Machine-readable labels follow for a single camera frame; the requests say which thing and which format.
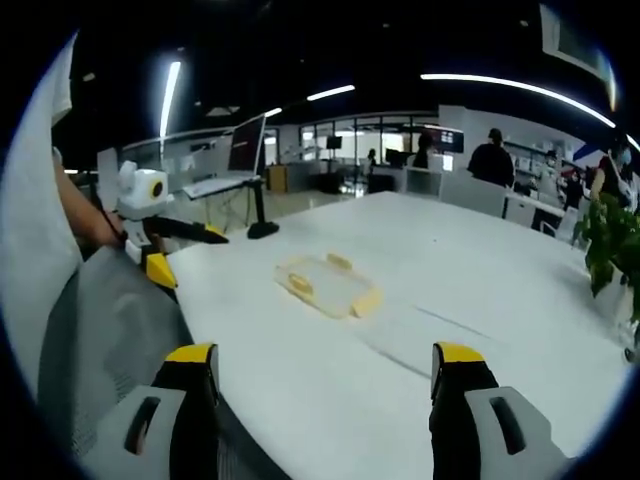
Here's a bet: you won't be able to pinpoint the person's white shirt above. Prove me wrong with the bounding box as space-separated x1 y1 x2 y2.
0 29 85 401

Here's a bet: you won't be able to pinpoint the beige plastic buckle part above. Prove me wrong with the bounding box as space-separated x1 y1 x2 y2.
286 271 315 297

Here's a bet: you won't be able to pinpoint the ceiling vent panel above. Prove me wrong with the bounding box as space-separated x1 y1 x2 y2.
538 3 615 77

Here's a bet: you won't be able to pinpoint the dark monitor screen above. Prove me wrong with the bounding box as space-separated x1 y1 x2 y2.
227 114 269 174

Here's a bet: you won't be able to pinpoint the clear plastic tray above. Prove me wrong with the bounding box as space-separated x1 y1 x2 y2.
273 253 385 321

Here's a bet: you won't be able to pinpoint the white keyboard tray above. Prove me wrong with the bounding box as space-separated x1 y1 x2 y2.
181 174 263 200

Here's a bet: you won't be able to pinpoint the black desk stand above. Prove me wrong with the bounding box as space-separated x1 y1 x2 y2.
246 178 281 240

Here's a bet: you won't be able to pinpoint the green potted plant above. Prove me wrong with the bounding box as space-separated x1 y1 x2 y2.
571 191 640 324

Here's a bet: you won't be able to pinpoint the long ceiling light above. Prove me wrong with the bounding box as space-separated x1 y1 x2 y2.
158 60 182 137
419 73 617 129
305 84 357 103

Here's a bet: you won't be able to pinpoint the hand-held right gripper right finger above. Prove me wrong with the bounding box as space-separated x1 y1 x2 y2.
428 341 572 480

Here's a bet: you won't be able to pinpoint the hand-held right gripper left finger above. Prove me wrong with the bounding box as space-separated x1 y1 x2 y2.
93 342 221 480

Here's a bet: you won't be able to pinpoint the white desk partition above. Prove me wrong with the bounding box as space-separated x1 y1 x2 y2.
438 168 507 220

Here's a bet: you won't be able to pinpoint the yellow cabinet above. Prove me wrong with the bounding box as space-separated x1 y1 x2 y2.
266 165 289 193

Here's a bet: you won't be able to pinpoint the person's grey trousers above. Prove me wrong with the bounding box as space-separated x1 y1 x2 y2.
37 243 281 480

